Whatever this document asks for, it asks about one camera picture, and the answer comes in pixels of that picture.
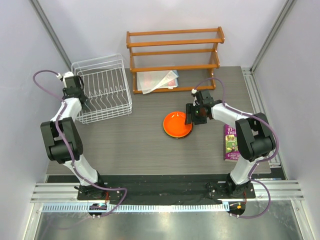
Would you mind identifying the orange wooden shelf rack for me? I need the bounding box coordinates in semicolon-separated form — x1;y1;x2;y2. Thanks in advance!
126;26;225;94

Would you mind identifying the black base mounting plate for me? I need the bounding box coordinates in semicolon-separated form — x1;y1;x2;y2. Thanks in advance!
76;173;256;206

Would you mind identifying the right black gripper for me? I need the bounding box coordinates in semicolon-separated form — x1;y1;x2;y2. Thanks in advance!
185;103;207;125

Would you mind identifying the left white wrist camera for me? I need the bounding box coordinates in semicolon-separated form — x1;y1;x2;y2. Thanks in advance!
56;71;74;88

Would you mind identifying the slotted cable duct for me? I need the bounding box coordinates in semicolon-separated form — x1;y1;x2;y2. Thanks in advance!
42;202;230;213

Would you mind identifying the clear plastic document sleeve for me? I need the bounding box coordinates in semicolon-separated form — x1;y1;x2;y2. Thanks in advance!
136;70;179;94

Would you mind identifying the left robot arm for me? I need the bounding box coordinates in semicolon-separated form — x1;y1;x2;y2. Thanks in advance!
40;72;107;200

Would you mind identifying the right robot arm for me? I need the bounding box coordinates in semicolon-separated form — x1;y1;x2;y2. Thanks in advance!
184;89;277;198

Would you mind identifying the purple treehouse book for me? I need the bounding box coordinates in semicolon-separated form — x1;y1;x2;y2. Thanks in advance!
223;124;241;162

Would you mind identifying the orange plate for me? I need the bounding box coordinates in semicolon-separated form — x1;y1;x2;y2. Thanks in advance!
162;111;193;130

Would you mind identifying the white wire dish rack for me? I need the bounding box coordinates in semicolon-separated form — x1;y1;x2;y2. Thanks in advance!
71;54;133;124

